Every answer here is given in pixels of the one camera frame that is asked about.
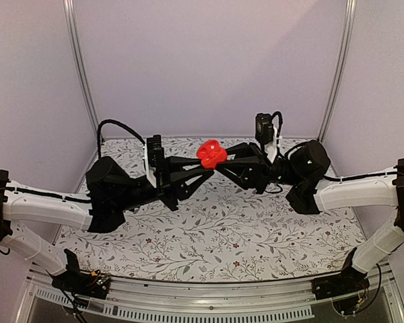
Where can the white right camera bracket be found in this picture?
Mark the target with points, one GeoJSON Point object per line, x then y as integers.
{"type": "Point", "coordinates": [271, 149]}

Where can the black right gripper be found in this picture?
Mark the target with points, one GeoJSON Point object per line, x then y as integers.
{"type": "Point", "coordinates": [255, 173]}

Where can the red round bottle cap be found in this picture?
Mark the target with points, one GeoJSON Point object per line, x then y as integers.
{"type": "Point", "coordinates": [211, 154]}

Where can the floral patterned table mat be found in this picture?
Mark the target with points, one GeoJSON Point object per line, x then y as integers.
{"type": "Point", "coordinates": [222, 233]}

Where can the white camera bracket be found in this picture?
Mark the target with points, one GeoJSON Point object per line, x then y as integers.
{"type": "Point", "coordinates": [149, 171]}
{"type": "Point", "coordinates": [271, 149]}

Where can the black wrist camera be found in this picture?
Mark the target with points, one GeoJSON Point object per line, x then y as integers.
{"type": "Point", "coordinates": [264, 128]}
{"type": "Point", "coordinates": [155, 151]}

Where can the aluminium back right post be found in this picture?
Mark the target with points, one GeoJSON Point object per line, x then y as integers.
{"type": "Point", "coordinates": [344, 44]}

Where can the white left camera bracket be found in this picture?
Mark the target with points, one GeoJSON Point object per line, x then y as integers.
{"type": "Point", "coordinates": [149, 171]}

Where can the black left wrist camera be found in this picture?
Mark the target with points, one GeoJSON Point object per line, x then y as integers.
{"type": "Point", "coordinates": [155, 151]}

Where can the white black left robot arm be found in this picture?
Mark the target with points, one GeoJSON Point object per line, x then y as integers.
{"type": "Point", "coordinates": [111, 192]}

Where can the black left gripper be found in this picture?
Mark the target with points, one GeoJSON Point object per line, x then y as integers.
{"type": "Point", "coordinates": [172, 180]}

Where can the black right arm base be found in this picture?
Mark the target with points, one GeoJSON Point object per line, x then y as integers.
{"type": "Point", "coordinates": [348, 280]}

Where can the aluminium post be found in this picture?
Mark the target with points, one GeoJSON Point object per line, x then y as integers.
{"type": "Point", "coordinates": [344, 44]}
{"type": "Point", "coordinates": [71, 21]}

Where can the aluminium front rail frame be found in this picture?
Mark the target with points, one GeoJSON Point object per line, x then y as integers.
{"type": "Point", "coordinates": [284, 300]}

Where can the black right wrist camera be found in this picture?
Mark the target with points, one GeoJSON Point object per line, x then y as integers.
{"type": "Point", "coordinates": [264, 128]}

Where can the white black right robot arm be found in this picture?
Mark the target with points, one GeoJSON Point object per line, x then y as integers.
{"type": "Point", "coordinates": [304, 168]}

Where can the aluminium back left post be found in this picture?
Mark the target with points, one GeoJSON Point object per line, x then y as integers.
{"type": "Point", "coordinates": [71, 21]}

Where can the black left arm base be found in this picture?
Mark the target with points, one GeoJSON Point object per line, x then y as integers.
{"type": "Point", "coordinates": [94, 284]}

